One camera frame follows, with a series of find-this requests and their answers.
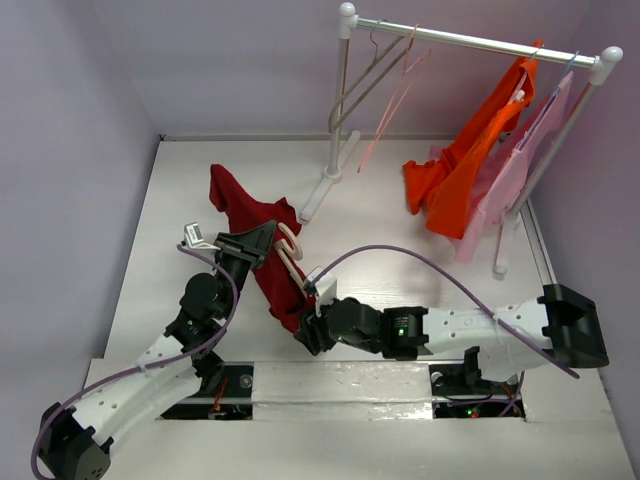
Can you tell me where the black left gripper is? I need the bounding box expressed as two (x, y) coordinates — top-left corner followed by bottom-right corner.
(210, 220), (275, 319)

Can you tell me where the dark red t shirt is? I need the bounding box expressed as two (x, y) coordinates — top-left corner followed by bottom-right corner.
(209, 164), (315, 333)

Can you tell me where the beige wooden hanger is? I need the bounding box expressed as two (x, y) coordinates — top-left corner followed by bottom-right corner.
(273, 222), (314, 296)

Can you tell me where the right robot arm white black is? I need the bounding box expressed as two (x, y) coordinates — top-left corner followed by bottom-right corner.
(294, 284), (609, 392)

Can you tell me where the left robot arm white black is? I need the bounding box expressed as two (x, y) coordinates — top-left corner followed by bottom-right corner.
(30, 221), (277, 479)

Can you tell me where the orange t shirt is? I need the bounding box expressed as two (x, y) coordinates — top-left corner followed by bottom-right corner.
(403, 57), (539, 239)

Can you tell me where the pink t shirt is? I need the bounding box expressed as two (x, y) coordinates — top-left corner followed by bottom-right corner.
(450, 72), (574, 263)

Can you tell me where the grey plastic hanger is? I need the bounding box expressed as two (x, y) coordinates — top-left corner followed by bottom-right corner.
(327, 36), (409, 134)

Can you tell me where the white hanger under orange shirt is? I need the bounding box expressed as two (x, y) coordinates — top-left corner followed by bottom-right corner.
(508, 46), (542, 105)

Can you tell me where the white clothes rack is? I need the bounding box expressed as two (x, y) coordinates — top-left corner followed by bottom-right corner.
(298, 2), (625, 279)

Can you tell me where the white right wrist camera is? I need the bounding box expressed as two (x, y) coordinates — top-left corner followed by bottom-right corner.
(303, 267), (337, 310)

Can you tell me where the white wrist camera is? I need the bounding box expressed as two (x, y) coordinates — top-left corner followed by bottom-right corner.
(303, 267), (337, 310)
(177, 222), (219, 253)

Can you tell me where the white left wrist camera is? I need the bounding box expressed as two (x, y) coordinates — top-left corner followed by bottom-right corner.
(177, 222), (219, 253)

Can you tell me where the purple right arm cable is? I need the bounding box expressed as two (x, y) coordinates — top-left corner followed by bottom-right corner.
(304, 244), (581, 417)

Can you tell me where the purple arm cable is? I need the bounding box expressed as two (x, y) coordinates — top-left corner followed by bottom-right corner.
(30, 243), (240, 480)
(304, 244), (581, 417)

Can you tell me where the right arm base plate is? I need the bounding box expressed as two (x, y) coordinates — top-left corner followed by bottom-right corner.
(429, 347), (526, 420)

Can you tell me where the pink wire hanger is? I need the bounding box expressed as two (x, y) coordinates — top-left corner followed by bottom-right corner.
(357, 24), (432, 173)

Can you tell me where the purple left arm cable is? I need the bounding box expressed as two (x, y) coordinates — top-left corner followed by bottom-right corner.
(30, 243), (240, 480)

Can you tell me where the blue wire hanger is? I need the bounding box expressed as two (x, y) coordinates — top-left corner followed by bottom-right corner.
(516, 50), (580, 150)

